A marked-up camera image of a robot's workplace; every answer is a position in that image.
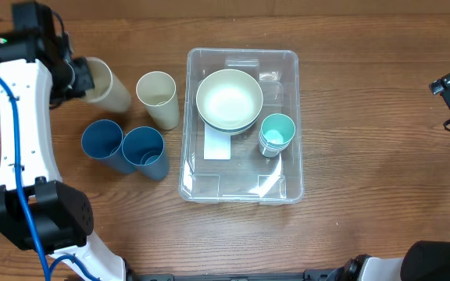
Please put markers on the cream bowl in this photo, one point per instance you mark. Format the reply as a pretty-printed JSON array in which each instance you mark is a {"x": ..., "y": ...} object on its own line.
[
  {"x": 233, "y": 132},
  {"x": 229, "y": 101}
]

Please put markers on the mint green small cup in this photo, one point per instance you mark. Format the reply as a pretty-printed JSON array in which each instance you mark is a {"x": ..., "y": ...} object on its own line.
[{"x": 277, "y": 130}]

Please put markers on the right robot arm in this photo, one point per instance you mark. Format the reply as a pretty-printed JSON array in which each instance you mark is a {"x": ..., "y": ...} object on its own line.
[{"x": 425, "y": 260}]

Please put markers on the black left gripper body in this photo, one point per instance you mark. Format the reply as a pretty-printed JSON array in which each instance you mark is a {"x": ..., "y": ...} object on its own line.
[{"x": 83, "y": 80}]

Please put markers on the clear plastic storage container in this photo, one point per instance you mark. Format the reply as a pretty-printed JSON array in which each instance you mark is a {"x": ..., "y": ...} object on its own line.
[{"x": 248, "y": 176}]

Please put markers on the tall dark blue cup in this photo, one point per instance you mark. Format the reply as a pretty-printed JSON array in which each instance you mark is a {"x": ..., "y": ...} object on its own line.
[{"x": 102, "y": 141}]

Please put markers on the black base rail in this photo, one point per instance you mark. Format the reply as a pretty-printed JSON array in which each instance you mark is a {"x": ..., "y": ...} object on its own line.
[{"x": 307, "y": 275}]

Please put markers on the tall beige cup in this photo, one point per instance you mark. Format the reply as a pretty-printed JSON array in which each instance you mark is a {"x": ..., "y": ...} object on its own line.
[
  {"x": 109, "y": 92},
  {"x": 157, "y": 91}
]

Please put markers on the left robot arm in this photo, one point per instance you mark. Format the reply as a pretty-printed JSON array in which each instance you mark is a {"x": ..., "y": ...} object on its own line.
[{"x": 38, "y": 211}]

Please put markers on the dark blue bowl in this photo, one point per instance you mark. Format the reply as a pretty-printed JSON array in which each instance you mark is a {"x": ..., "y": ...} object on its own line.
[{"x": 229, "y": 129}]

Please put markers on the white label in container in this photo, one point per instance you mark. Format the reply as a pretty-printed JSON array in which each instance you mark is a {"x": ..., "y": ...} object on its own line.
[{"x": 217, "y": 145}]

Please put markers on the light blue small cup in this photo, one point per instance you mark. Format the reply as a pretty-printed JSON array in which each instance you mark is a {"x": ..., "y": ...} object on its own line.
[{"x": 265, "y": 145}]

